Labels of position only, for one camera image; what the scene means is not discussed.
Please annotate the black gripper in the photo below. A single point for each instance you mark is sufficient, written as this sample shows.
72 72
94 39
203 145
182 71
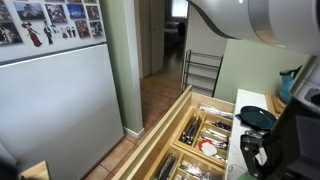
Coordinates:
296 146

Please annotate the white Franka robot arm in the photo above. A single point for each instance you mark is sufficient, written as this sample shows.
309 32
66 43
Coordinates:
283 23

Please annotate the light wooden robot base board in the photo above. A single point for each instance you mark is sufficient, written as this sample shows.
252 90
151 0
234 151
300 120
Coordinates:
35 171

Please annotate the red and white kitchen tool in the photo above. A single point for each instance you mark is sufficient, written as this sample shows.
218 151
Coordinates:
207 148

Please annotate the light wooden drawer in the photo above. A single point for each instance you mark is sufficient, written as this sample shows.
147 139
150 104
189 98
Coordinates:
156 140

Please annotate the steel spoons bundle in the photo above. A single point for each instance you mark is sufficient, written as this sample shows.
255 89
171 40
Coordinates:
215 139

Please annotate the small dark teal plate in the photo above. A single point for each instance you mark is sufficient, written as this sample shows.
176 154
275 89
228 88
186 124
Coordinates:
256 117

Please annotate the clear plastic utensil pack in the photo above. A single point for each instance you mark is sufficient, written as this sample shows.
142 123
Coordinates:
216 111

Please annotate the wooden cutlery organizer tray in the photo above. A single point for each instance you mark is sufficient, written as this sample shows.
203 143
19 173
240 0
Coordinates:
203 125
180 160

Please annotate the wooden trivet board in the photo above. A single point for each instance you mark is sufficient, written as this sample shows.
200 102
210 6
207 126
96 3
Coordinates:
274 104

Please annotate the steel table knives bundle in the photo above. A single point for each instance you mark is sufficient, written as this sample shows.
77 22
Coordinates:
191 130

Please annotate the black metal shoe rack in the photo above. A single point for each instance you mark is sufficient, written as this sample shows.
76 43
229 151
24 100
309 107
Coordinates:
201 66

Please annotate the photo print fridge magnet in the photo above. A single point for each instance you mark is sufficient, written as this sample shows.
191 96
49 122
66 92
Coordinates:
55 13
29 10
96 29
93 12
76 11
10 33
82 28

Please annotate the white refrigerator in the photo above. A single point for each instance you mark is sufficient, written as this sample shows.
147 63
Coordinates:
56 106

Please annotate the dark suit man magnet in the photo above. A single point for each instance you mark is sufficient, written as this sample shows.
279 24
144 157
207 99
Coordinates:
48 32

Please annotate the red dress lady magnet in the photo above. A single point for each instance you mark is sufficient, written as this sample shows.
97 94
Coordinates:
33 36

